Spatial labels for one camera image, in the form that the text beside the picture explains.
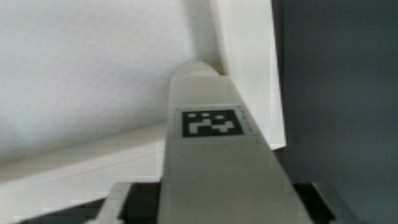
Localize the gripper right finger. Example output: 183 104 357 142
293 182 362 224

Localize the white leg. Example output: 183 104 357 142
158 61 312 224

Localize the white desk top tray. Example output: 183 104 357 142
0 0 286 224

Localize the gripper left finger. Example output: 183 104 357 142
87 182 160 224

